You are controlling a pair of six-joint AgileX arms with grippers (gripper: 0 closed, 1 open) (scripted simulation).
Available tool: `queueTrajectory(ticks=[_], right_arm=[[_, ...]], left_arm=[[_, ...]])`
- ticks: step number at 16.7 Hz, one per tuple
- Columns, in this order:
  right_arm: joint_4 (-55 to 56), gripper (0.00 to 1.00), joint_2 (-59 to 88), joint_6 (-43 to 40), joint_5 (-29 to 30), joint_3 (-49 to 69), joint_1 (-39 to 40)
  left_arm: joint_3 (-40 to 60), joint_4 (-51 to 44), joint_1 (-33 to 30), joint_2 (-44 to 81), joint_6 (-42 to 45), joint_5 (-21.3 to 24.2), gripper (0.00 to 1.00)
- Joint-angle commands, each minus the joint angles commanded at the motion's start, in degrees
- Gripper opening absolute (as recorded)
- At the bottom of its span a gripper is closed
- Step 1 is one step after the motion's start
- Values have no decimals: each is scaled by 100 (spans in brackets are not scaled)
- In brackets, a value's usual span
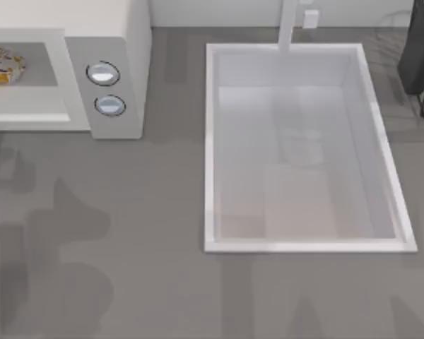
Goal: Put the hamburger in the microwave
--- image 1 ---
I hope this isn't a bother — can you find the white sink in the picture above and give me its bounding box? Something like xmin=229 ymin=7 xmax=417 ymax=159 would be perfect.
xmin=204 ymin=42 xmax=418 ymax=254

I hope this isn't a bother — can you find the small round microwave knob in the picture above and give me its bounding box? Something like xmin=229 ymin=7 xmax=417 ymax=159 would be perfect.
xmin=94 ymin=94 xmax=126 ymax=117

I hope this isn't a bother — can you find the large round microwave knob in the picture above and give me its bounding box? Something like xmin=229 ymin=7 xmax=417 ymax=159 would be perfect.
xmin=86 ymin=61 xmax=121 ymax=87

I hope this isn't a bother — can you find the tall white tap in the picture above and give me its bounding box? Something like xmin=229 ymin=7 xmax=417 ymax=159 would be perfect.
xmin=277 ymin=0 xmax=298 ymax=54

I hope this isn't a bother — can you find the pale microwave oven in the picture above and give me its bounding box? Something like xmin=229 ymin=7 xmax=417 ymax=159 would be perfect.
xmin=0 ymin=0 xmax=153 ymax=141

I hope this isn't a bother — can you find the yellow patterned round dish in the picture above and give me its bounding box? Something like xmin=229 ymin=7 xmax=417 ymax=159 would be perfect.
xmin=0 ymin=45 xmax=26 ymax=85

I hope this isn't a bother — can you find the small white wall box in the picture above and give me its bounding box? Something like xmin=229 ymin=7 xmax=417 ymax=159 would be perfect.
xmin=302 ymin=9 xmax=319 ymax=29

